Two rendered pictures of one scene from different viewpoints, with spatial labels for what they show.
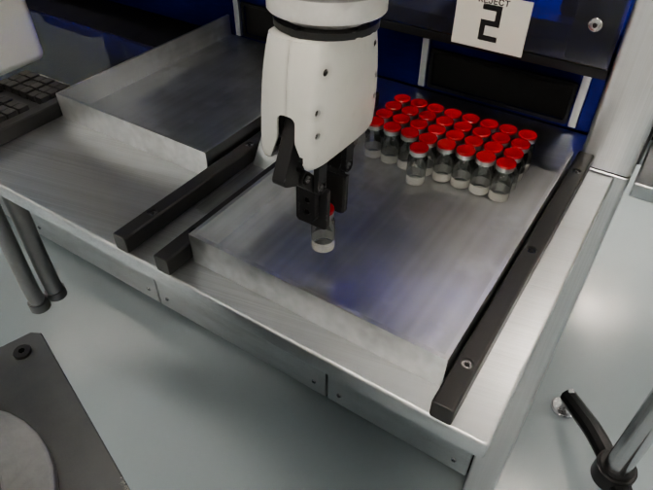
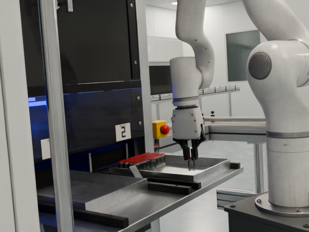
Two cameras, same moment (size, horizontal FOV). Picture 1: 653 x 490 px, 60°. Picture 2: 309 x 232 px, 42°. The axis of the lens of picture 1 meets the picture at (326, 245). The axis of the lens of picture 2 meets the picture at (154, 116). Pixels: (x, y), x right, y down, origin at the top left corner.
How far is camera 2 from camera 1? 1.40 m
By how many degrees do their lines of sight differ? 85
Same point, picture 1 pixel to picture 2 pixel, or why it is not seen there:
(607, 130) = (148, 147)
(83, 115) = (98, 204)
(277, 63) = (198, 113)
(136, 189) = (153, 197)
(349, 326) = (220, 168)
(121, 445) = not seen: outside the picture
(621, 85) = (147, 135)
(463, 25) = (118, 135)
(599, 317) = not seen: outside the picture
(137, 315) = not seen: outside the picture
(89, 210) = (167, 200)
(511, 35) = (128, 133)
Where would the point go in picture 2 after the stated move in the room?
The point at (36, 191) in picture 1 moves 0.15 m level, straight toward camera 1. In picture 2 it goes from (152, 210) to (200, 198)
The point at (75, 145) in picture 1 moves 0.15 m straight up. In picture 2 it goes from (116, 210) to (111, 153)
